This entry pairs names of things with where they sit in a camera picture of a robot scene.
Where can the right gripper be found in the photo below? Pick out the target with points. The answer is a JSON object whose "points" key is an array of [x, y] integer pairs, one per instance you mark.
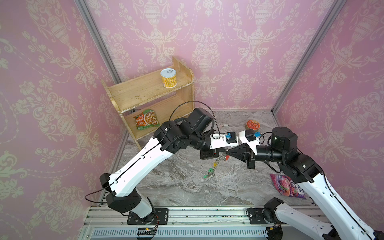
{"points": [[250, 156]]}

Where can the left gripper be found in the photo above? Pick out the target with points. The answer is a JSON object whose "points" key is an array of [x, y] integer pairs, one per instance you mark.
{"points": [[206, 153]]}

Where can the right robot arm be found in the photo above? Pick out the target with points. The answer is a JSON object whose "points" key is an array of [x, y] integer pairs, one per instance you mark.
{"points": [[344, 224]]}

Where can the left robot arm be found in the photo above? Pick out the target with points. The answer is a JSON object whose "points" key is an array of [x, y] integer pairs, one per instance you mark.
{"points": [[171, 137]]}

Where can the red round tin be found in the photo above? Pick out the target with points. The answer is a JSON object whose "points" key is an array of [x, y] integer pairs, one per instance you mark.
{"points": [[253, 125]]}

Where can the purple candy bag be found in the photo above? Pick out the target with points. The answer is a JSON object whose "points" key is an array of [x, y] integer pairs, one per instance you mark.
{"points": [[286, 187]]}

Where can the orange green snack packet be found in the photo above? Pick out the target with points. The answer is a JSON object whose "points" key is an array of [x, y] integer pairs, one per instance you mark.
{"points": [[146, 119]]}

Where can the wooden two-tier shelf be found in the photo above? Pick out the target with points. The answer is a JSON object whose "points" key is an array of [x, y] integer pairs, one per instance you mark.
{"points": [[147, 91]]}

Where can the yellow tin can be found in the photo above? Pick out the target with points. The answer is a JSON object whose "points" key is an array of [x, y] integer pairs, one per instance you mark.
{"points": [[169, 77]]}

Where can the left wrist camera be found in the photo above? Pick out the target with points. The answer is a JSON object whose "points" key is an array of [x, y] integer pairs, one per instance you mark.
{"points": [[224, 140]]}

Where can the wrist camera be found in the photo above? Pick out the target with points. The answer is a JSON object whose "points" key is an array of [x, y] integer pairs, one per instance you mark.
{"points": [[224, 140], [251, 138]]}

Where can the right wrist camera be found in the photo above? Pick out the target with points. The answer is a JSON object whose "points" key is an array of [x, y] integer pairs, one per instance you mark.
{"points": [[251, 138]]}

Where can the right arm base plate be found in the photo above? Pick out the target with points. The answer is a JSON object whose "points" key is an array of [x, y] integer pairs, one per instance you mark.
{"points": [[264, 216]]}

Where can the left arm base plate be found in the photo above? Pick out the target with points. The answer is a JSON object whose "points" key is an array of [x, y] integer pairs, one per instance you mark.
{"points": [[157, 216]]}

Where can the aluminium front rail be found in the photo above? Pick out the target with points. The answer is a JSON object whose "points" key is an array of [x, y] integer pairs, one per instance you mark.
{"points": [[187, 223]]}

